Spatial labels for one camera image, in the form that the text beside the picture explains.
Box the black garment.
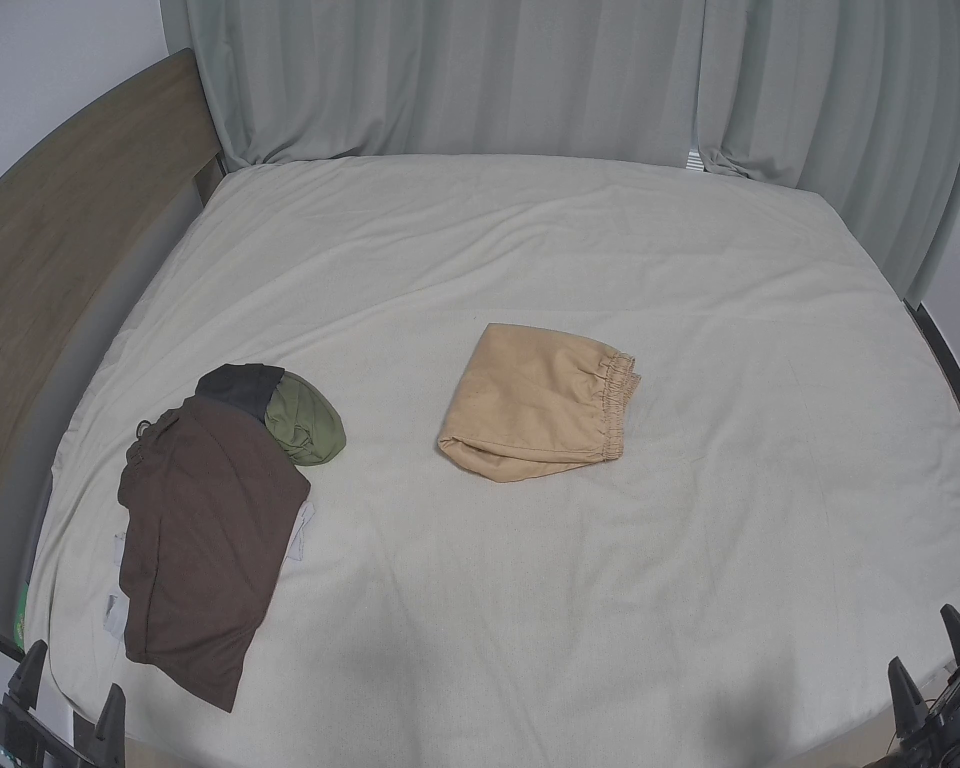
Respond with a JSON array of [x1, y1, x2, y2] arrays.
[[195, 362, 286, 425]]

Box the green garment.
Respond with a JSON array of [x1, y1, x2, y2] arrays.
[[262, 371, 348, 466]]

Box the bed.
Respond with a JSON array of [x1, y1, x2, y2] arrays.
[[0, 46, 960, 762]]

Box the tan shorts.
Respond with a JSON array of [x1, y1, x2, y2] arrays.
[[436, 322, 643, 485]]

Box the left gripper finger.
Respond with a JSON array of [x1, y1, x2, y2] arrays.
[[9, 639, 48, 708], [93, 682, 127, 756]]

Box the pale green curtain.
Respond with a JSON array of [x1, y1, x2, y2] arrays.
[[693, 0, 960, 301], [183, 0, 706, 172]]

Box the brown garment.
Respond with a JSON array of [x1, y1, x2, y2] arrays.
[[116, 393, 312, 714]]

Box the white garment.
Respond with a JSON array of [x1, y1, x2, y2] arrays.
[[103, 502, 316, 642]]

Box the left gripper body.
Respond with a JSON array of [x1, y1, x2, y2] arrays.
[[0, 693, 121, 768]]

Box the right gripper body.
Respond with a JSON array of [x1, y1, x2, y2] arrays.
[[888, 678, 960, 768]]

